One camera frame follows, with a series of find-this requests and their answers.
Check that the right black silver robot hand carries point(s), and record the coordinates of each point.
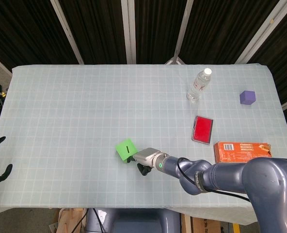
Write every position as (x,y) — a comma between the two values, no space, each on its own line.
(147,157)

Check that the green numbered cube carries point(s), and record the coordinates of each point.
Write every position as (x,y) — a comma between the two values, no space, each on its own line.
(125,150)

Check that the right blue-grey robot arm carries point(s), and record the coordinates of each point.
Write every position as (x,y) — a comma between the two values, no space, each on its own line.
(230,174)

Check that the red ink pad case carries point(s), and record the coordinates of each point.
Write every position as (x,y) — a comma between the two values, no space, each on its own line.
(202,129)

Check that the blue-grey robot torso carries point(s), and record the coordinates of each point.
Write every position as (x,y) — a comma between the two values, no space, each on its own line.
(133,221)

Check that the orange cardboard box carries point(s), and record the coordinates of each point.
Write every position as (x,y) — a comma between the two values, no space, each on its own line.
(233,153)

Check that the pale blue grid tablecloth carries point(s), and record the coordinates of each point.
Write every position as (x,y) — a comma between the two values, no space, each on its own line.
(73,109)

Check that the clear plastic water bottle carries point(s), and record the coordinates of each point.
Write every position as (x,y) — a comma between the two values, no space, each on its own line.
(198,85)

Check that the brown cardboard box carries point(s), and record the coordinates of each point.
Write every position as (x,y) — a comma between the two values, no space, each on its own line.
(206,225)

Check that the purple cube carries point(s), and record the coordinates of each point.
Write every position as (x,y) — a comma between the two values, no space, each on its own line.
(247,97)

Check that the white partition post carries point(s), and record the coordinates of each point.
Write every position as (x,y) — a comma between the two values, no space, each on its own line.
(68,34)
(182,34)
(259,34)
(129,31)

